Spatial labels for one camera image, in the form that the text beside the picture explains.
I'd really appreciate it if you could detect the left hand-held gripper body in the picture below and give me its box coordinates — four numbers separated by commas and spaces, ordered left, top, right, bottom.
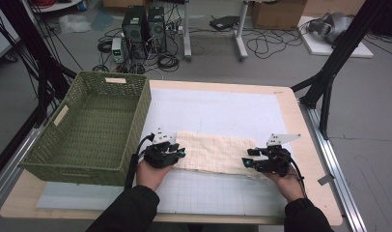
143, 127, 179, 169

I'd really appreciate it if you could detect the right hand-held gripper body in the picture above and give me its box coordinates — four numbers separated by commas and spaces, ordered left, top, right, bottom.
252, 133, 302, 178

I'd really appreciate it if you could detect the cream cloth with egg print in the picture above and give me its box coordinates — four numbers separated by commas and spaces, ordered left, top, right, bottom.
173, 130, 266, 179

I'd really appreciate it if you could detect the green woven basket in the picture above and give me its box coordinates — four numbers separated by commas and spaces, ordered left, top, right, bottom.
19, 71, 153, 188

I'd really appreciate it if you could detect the person's right hand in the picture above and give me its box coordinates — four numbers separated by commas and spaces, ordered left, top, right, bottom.
261, 170, 306, 203

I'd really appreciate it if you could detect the white grid mat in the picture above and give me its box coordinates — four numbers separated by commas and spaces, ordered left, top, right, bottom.
36, 87, 298, 218

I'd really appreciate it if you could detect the white power supply unit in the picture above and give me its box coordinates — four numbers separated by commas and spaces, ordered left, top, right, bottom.
111, 37, 126, 64

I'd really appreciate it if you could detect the white desk leg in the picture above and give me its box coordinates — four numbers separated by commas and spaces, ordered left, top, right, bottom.
235, 0, 250, 62
182, 0, 193, 62

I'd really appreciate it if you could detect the slim black computer tower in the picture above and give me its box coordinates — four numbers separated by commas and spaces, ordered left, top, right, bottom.
147, 6, 168, 54

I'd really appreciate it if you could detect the white floor board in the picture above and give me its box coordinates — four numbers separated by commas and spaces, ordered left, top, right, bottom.
297, 15, 375, 59

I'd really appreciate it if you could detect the large black computer tower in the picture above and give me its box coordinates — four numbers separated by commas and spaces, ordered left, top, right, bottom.
121, 5, 149, 60

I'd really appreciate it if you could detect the brown cardboard box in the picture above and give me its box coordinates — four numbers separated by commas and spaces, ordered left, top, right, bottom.
251, 0, 308, 31

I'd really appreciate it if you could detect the grey rounded device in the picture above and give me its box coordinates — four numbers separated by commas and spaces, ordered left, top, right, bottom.
306, 12, 354, 44

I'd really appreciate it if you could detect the clear plastic bag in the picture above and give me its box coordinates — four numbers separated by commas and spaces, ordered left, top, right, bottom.
58, 14, 93, 35

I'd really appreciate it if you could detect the right hand-held gripper cable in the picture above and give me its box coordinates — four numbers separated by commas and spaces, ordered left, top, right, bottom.
282, 154, 308, 198

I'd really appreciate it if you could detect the hand-held gripper cable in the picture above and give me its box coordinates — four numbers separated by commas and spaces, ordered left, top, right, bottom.
282, 154, 308, 198
125, 132, 155, 189

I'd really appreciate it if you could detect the left hand-held gripper cable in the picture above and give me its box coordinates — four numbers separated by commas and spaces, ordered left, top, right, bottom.
125, 132, 155, 189

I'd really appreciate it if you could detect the grey metal bracket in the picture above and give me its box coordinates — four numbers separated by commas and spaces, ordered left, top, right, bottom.
317, 173, 336, 187

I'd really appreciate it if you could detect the aluminium rail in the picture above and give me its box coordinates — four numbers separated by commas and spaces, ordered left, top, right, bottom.
298, 102, 367, 232
0, 125, 45, 211

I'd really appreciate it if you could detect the coiled black cable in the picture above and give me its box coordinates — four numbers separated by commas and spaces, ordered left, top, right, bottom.
156, 52, 181, 73

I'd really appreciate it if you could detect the black floor cable tangle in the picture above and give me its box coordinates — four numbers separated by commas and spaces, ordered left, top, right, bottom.
246, 18, 309, 60

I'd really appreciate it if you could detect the black metal stand with cables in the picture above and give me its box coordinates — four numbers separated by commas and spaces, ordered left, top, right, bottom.
0, 0, 77, 128

